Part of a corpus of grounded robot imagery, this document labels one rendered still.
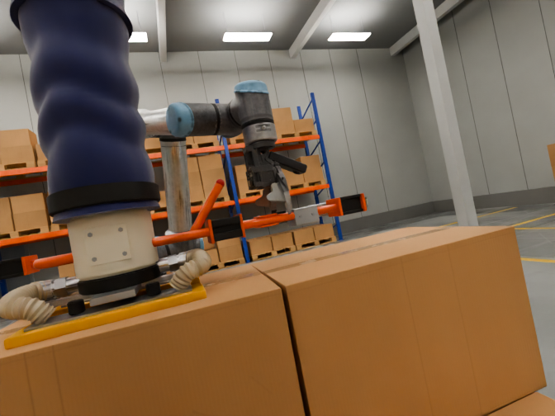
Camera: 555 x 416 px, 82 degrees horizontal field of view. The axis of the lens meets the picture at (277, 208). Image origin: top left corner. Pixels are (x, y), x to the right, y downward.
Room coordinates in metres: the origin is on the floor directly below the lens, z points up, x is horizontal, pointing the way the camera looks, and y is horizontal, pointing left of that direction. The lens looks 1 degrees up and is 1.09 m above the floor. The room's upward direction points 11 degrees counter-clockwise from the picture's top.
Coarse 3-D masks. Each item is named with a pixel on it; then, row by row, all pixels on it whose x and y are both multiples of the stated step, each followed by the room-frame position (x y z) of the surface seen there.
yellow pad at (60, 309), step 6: (162, 282) 0.81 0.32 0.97; (168, 282) 0.81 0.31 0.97; (192, 282) 0.82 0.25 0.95; (198, 282) 0.82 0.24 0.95; (144, 288) 0.79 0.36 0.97; (162, 288) 0.79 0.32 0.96; (168, 288) 0.80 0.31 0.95; (138, 294) 0.77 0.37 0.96; (144, 294) 0.78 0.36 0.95; (84, 300) 0.75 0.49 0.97; (60, 306) 0.76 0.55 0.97; (66, 306) 0.74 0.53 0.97; (90, 306) 0.74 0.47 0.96; (54, 312) 0.72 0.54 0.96; (60, 312) 0.72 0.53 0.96; (66, 312) 0.73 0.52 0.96
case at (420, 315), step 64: (320, 256) 0.89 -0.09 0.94; (384, 256) 0.72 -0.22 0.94; (448, 256) 0.73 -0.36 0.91; (512, 256) 0.78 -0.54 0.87; (320, 320) 0.64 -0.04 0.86; (384, 320) 0.68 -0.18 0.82; (448, 320) 0.72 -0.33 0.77; (512, 320) 0.76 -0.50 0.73; (320, 384) 0.63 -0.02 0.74; (384, 384) 0.67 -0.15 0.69; (448, 384) 0.71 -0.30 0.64; (512, 384) 0.75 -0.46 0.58
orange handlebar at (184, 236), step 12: (264, 216) 0.81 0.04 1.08; (276, 216) 0.82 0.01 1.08; (288, 216) 0.83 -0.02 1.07; (204, 228) 0.77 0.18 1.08; (156, 240) 0.72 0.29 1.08; (168, 240) 0.73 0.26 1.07; (180, 240) 0.74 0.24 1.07; (36, 264) 0.65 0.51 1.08; (48, 264) 0.66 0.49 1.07; (60, 264) 0.67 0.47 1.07
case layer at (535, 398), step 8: (536, 392) 0.77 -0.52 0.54; (520, 400) 0.75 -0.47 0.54; (528, 400) 0.75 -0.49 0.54; (536, 400) 0.74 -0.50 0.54; (544, 400) 0.74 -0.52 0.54; (552, 400) 0.73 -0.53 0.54; (504, 408) 0.74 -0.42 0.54; (512, 408) 0.74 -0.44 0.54; (520, 408) 0.73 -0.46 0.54; (528, 408) 0.73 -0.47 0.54; (536, 408) 0.72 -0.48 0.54; (544, 408) 0.72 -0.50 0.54; (552, 408) 0.71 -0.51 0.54
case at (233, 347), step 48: (240, 288) 0.67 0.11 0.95; (0, 336) 0.65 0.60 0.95; (96, 336) 0.53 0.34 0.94; (144, 336) 0.55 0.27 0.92; (192, 336) 0.57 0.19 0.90; (240, 336) 0.59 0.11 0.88; (288, 336) 0.61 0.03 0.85; (0, 384) 0.50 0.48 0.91; (48, 384) 0.51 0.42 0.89; (96, 384) 0.53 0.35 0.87; (144, 384) 0.55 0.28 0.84; (192, 384) 0.56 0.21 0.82; (240, 384) 0.58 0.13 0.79; (288, 384) 0.60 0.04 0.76
